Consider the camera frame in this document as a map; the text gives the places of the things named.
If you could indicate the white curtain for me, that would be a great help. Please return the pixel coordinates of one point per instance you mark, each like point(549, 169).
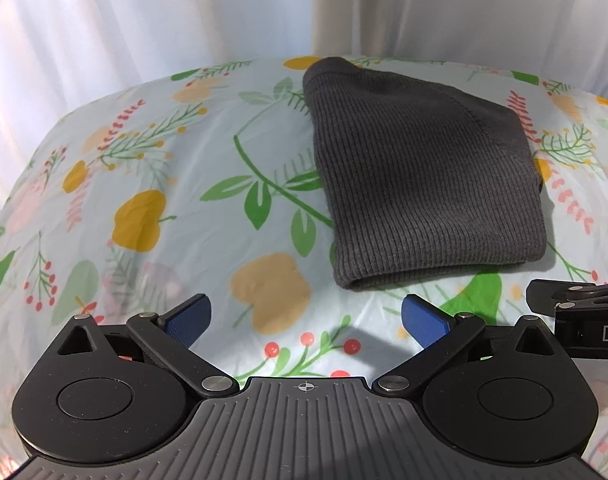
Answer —
point(133, 25)

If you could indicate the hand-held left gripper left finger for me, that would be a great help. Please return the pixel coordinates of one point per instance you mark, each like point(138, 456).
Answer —
point(188, 322)

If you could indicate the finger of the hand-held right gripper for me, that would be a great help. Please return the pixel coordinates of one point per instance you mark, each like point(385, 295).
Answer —
point(579, 294)

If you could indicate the dark grey ribbed sweater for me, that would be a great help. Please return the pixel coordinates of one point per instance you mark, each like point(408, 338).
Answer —
point(419, 180)

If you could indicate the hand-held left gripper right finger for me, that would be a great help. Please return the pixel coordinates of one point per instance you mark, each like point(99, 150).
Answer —
point(424, 320)

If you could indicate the floral printed table cover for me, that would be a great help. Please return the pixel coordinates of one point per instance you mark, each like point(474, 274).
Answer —
point(183, 200)

